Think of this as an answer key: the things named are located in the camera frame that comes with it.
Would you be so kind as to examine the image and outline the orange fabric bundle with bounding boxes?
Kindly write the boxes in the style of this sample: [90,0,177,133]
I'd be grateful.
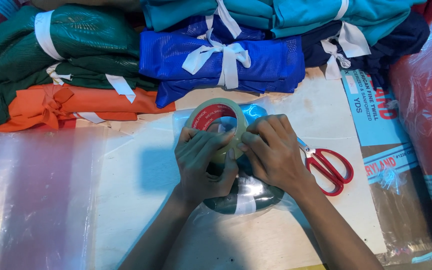
[0,82,176,133]

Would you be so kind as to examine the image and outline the red fabric roll in plastic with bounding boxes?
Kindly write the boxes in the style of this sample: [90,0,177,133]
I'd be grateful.
[388,0,432,259]

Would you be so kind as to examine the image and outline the clear packing tape roll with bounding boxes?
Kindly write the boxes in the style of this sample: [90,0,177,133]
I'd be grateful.
[185,98,249,164]

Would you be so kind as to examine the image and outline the person's right hand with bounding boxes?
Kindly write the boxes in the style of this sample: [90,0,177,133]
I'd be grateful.
[236,114,317,198]

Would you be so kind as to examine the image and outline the large green mesh fabric bundle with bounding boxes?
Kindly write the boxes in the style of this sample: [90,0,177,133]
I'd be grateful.
[0,4,142,88]

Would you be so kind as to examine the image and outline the teal fabric bundle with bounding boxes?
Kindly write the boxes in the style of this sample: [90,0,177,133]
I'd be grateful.
[140,0,277,33]
[271,0,427,46]

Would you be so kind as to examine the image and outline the stack of clear plastic bags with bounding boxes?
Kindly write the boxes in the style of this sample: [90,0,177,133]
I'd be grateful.
[0,125,106,270]

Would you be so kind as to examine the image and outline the brown fabric bolt blue label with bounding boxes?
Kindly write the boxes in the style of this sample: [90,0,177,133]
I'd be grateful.
[340,68,432,265]

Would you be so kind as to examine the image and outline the bagged dark green fabric bundle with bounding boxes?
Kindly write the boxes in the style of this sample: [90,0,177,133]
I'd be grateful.
[172,102,301,226]

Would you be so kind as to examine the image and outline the navy fabric bundle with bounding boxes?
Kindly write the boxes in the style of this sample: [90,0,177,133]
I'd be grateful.
[301,10,431,90]

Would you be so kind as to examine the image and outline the royal blue mesh fabric bundle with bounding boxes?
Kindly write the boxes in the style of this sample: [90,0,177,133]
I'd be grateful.
[139,15,307,109]

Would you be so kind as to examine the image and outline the person's left hand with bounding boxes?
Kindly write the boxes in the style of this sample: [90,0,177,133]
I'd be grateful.
[174,127,240,206]

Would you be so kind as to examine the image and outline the red handled scissors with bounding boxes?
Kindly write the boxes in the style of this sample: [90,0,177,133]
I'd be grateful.
[296,136,355,197]

